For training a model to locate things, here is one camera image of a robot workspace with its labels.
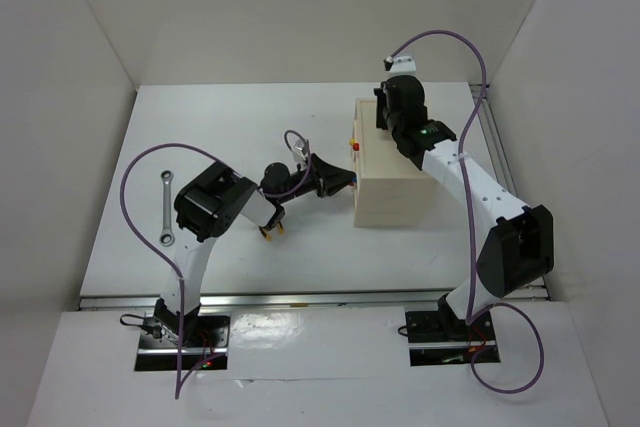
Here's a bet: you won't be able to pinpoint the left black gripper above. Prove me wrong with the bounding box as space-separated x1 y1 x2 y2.
277 153 355 204

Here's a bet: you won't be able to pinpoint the yellow black pliers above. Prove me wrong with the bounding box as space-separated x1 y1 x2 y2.
259 222 285 241

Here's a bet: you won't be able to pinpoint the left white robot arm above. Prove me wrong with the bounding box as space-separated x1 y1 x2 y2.
154 153 356 346

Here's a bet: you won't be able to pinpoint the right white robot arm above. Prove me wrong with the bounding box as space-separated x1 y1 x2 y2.
374 74 554 342

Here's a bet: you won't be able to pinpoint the beige drawer cabinet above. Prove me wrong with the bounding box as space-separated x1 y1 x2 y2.
350 99 435 228

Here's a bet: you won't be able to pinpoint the silver wrench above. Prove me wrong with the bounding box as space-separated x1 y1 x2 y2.
159 170 175 247

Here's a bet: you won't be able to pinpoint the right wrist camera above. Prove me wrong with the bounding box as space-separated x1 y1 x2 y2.
383 55 416 76

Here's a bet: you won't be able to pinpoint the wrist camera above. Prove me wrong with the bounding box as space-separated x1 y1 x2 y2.
291 138 310 165
383 55 416 76

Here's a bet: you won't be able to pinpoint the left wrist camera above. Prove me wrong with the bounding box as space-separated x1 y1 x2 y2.
291 138 310 165

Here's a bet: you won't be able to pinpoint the aluminium side rail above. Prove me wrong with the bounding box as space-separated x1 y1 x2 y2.
478 96 509 177

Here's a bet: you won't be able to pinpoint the aluminium front rail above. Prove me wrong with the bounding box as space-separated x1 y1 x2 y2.
78 289 447 311

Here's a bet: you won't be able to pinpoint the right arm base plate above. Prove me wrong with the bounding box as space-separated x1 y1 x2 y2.
397 311 500 367

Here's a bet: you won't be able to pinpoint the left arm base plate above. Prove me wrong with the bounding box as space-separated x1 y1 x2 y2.
118 310 232 373

